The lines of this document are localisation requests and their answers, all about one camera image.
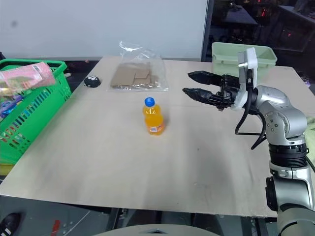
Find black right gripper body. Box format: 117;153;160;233
215;74;243;112

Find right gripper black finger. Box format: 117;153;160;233
182;88;219;103
188;70;223;86

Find green plastic shopping basket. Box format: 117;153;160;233
0;58;72;165

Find yellow block under basket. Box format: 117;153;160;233
0;163;15;176

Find pale green plastic bin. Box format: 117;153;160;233
211;42;278;80

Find clear plastic bag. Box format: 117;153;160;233
106;40;170;93

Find orange soda bottle blue cap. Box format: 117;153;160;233
142;97;165;135

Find brown cardboard pieces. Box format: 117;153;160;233
110;61;162;88

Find pale yellow-green cloth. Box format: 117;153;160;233
303;115;315;158

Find black round white-dotted object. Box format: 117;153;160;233
83;76;101;88

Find grey rounded robot torso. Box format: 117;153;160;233
93;223;222;236

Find pink snack package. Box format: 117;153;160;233
0;61;57;95

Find purple snack package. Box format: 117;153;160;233
0;94;25;119

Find black shoe white stripes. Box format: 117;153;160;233
0;212;23;236

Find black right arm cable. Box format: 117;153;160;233
235;69;268;150

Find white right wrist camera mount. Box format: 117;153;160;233
231;48;258;111

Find dark vertical frame post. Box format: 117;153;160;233
200;0;215;62

